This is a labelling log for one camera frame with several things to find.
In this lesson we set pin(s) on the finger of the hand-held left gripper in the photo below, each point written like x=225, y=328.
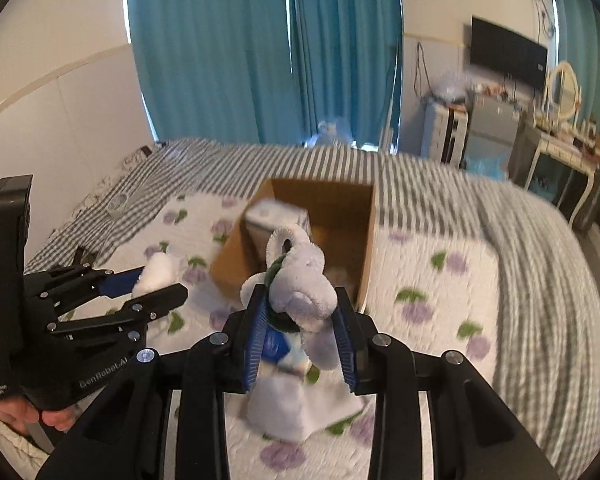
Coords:
x=122, y=282
x=160, y=297

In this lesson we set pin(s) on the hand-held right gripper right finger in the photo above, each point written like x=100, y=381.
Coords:
x=344, y=345

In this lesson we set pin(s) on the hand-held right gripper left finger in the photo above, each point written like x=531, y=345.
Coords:
x=256, y=340

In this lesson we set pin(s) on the small white plush toy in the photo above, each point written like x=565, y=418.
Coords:
x=156, y=272

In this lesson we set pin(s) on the grey plush elephant toy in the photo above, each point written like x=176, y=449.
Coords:
x=300, y=290

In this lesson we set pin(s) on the brown cardboard box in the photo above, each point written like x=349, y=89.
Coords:
x=325, y=230

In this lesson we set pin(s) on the white knit sleeve forearm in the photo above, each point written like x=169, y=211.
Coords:
x=10, y=452

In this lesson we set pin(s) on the person's left hand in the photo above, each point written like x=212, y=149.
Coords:
x=30, y=412

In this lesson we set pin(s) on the roll of clear tape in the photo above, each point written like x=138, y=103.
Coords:
x=119, y=203

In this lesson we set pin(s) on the floral white quilt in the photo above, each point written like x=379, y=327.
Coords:
x=420, y=310

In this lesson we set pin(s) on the clear plastic bag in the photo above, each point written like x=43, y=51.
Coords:
x=332, y=132

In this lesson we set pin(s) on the white storage cabinet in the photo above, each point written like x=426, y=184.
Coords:
x=445, y=132

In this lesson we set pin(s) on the grey small refrigerator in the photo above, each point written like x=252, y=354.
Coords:
x=492, y=127

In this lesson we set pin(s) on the teal curtain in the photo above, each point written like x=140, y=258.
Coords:
x=587, y=60
x=260, y=50

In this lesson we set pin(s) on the white dressing table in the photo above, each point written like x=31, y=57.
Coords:
x=565, y=160

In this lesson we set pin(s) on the white vanity mirror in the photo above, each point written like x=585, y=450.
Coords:
x=562, y=87

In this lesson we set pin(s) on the black wall television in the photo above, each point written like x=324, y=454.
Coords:
x=507, y=52

